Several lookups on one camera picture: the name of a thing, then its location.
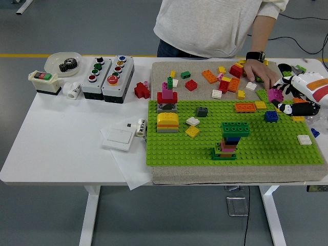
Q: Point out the beige switch box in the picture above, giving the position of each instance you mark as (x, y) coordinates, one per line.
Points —
(44, 83)

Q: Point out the metal floor plate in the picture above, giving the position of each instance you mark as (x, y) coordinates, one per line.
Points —
(237, 206)

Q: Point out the red cross-shaped brick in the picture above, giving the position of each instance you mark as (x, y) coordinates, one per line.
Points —
(141, 89)

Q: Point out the pink tall brick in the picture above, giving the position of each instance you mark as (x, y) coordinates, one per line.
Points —
(167, 92)

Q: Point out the white wall switch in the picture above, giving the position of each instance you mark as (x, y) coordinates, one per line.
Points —
(119, 138)

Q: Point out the crumpled clear plastic wrap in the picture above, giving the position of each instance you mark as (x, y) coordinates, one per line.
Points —
(320, 125)

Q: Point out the white sloped brick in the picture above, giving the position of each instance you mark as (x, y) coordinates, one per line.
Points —
(193, 121)
(251, 85)

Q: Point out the large red brick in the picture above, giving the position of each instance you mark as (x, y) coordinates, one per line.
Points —
(235, 71)

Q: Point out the orange square brick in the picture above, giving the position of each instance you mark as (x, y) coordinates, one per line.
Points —
(234, 85)

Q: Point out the green studded baseplate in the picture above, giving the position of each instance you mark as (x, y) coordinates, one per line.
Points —
(179, 148)

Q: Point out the small green brick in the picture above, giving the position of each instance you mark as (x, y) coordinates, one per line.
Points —
(185, 74)

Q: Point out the grey four-button box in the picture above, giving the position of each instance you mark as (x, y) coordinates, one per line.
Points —
(105, 74)

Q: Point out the green square frame brick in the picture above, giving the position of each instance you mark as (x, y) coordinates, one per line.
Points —
(217, 156)

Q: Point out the magenta square brick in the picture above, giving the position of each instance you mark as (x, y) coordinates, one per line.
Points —
(275, 94)

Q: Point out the black gear stack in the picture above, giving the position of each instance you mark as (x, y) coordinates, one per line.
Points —
(68, 65)

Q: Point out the green long flat brick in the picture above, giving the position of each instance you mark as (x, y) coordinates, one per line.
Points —
(262, 94)

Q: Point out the dark blue flat brick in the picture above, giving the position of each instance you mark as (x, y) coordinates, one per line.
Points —
(234, 139)

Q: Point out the orange flat plate brick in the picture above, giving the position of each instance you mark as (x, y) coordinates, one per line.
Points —
(166, 125)

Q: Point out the grey emergency stop box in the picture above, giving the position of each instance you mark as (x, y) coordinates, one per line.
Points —
(125, 74)

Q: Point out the person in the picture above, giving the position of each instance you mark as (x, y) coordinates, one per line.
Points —
(205, 25)

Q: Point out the white frame beam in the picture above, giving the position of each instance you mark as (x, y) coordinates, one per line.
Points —
(24, 7)

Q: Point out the orange long brick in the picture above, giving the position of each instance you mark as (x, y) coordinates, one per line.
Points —
(209, 76)
(244, 107)

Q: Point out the red square brick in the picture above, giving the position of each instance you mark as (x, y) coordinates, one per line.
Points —
(191, 85)
(223, 86)

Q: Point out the blue square brick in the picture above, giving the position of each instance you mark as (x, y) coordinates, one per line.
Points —
(271, 116)

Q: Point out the person's left forearm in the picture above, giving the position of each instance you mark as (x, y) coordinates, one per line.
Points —
(261, 33)

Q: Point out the white table leg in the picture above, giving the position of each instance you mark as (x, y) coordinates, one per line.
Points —
(88, 217)
(271, 217)

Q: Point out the yellow square brick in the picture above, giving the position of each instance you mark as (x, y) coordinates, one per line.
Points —
(192, 131)
(260, 105)
(276, 109)
(298, 119)

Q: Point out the black wrist watch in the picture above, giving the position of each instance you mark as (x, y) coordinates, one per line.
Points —
(253, 55)

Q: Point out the small orange piece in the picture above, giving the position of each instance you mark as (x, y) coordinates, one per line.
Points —
(299, 100)

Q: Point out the white labelled pipe fitting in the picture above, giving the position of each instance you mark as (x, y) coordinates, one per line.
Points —
(141, 128)

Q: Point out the table control label box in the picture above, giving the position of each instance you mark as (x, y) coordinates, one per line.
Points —
(316, 188)

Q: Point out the grey arch brick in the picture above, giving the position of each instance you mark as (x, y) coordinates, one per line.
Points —
(166, 108)

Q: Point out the small yellow brick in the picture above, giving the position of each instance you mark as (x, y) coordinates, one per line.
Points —
(266, 61)
(226, 79)
(242, 62)
(173, 74)
(222, 69)
(241, 94)

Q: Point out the small metal bracket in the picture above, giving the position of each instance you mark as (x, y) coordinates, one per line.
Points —
(232, 188)

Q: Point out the orange thin brick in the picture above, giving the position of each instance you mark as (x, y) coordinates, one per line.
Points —
(225, 154)

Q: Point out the person's left hand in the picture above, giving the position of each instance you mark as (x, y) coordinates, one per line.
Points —
(258, 70)

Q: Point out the white square brick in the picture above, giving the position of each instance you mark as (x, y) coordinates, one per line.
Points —
(305, 140)
(216, 93)

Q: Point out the small pink brick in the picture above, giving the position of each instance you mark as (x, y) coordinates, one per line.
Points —
(220, 76)
(146, 83)

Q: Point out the white paper sheet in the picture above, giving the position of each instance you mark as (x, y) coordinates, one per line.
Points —
(133, 176)

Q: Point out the red wide brick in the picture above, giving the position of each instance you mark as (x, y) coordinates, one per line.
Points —
(174, 97)

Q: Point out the small blue piece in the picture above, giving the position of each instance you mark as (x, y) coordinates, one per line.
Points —
(315, 132)

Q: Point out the grey and green tool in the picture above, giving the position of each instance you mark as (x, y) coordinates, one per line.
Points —
(298, 69)

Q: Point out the dark grey square brick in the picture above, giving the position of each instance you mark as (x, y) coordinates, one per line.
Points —
(201, 112)

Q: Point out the green narrow tall brick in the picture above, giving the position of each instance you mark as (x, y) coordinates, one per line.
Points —
(169, 82)

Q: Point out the white pipe tee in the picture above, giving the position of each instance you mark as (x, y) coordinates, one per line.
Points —
(73, 91)

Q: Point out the small white brick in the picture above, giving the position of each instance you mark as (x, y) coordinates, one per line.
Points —
(175, 82)

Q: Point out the white plastic dish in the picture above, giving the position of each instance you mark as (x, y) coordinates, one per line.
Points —
(52, 62)

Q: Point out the pink sloped brick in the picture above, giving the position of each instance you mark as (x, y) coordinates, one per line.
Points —
(228, 146)

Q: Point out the grey flat plate brick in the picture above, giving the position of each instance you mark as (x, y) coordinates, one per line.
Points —
(166, 130)

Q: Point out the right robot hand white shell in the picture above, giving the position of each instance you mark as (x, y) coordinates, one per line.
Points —
(307, 84)

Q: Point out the yellow domed brick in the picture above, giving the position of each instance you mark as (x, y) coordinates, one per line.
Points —
(167, 118)

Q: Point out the dark green wide brick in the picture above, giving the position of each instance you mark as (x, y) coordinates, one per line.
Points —
(235, 128)

